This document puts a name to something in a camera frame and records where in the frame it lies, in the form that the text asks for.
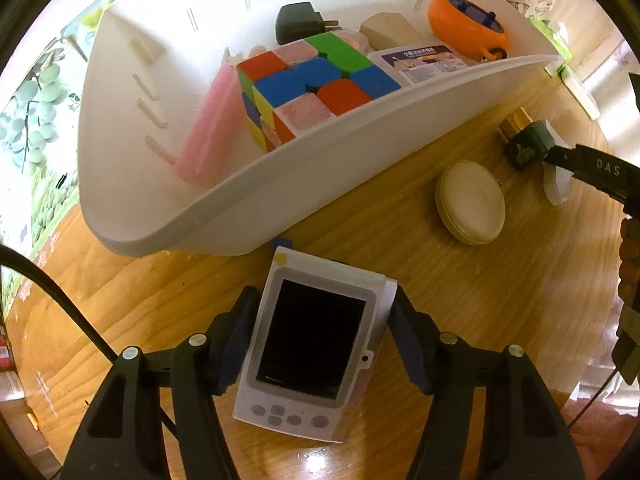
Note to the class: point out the pink round pad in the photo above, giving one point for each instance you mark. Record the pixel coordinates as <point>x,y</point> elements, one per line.
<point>350,39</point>

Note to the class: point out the black plug adapter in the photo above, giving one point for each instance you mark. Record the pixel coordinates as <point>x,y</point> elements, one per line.
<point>300,22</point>

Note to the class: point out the white handheld screen device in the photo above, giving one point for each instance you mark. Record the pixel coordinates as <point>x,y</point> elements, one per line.
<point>310,340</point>

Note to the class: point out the white plastic storage box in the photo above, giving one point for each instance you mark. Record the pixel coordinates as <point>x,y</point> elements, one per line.
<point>150,195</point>

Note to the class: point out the grape wall poster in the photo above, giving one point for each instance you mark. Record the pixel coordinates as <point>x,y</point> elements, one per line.
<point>40,110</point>

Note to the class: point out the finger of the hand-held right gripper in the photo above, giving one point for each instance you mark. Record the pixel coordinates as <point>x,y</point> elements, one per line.
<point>595,167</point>

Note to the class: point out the beige round case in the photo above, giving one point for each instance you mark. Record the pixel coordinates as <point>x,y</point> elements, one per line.
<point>470,202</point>

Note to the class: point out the dark green cube charger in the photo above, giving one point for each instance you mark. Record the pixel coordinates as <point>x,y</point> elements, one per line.
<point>525,142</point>

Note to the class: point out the beige rounded block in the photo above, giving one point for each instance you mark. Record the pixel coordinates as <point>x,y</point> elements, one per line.
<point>390,30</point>

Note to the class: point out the green tissue pack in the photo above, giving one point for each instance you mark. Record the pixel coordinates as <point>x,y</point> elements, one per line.
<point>555,40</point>

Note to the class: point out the orange round timer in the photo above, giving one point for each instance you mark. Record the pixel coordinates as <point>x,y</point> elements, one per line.
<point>465,25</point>

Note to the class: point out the printed white packet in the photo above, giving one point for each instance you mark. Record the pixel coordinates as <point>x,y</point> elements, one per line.
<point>425,62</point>

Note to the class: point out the person's right hand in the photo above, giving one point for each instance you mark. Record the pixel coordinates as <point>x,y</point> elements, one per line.
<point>630,265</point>

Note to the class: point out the white rectangular block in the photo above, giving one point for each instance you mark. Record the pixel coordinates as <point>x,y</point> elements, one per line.
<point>580,92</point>

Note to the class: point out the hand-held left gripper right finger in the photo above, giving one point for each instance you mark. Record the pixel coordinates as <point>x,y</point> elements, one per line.
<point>410,345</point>

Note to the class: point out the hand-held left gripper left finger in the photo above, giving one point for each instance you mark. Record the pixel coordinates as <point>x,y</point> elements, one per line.
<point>235,345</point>

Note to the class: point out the colourful puzzle cube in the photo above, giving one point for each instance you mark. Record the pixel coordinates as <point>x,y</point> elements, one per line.
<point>310,85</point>

